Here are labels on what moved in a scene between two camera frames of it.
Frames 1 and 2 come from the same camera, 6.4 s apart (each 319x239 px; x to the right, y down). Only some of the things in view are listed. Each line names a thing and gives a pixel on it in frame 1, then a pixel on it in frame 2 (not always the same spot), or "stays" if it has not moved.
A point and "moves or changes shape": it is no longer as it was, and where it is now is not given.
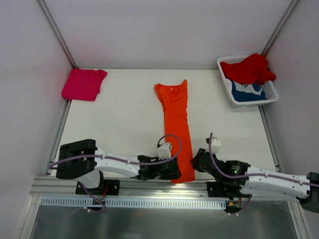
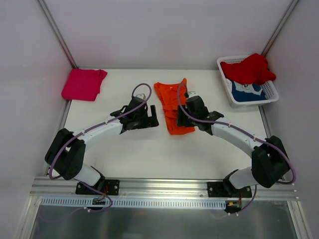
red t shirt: (253, 69) stays
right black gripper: (202, 161) to (183, 119)
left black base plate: (111, 187) stays
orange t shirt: (174, 95) moves or changes shape
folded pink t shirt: (83, 84) stays
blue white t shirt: (246, 92) stays
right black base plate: (226, 189) stays
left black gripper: (175, 168) to (148, 122)
